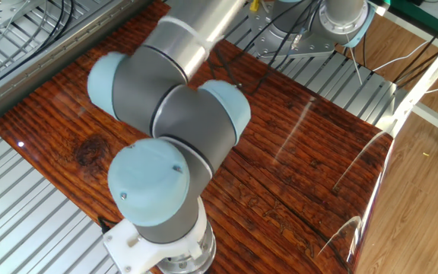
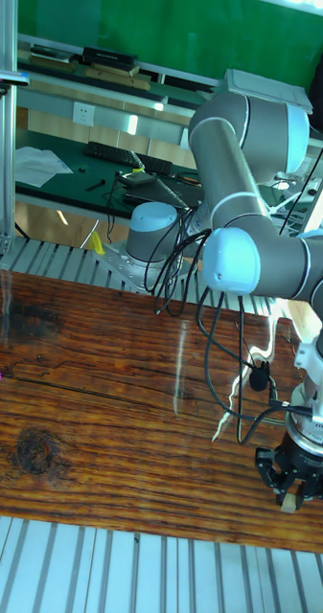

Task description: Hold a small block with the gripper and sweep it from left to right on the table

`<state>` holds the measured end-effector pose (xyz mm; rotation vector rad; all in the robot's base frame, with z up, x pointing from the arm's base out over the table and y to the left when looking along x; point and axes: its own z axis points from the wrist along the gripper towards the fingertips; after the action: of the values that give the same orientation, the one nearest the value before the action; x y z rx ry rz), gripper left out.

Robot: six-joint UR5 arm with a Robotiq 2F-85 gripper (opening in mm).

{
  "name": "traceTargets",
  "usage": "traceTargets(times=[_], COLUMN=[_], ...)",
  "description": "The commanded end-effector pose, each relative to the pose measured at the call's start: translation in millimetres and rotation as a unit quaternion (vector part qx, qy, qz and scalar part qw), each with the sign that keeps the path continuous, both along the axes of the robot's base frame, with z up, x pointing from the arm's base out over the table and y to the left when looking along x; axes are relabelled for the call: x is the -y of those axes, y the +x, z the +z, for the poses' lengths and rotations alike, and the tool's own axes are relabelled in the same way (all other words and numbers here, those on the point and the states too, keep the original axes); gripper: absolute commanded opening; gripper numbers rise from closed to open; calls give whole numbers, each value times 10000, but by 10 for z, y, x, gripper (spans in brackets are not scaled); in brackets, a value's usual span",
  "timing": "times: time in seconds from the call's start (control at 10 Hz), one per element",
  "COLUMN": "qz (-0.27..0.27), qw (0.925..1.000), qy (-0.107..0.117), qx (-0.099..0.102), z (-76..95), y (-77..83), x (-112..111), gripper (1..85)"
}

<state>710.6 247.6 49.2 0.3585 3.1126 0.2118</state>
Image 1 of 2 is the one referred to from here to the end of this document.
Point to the white table bar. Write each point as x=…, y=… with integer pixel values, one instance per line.
x=373, y=7

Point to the yellow plastic clip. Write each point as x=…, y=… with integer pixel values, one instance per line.
x=254, y=5

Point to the white wrist mount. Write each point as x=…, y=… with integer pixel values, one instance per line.
x=131, y=245

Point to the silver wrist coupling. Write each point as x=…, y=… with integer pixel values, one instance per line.
x=192, y=262

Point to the green board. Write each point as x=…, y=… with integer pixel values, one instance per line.
x=401, y=5

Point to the aluminium frame post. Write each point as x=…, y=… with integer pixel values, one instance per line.
x=432, y=68

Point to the silver robot mounting plate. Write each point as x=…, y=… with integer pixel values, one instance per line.
x=314, y=47

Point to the glossy wood-print table mat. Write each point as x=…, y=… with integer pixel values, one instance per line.
x=280, y=171

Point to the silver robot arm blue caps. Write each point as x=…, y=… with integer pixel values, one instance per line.
x=165, y=114

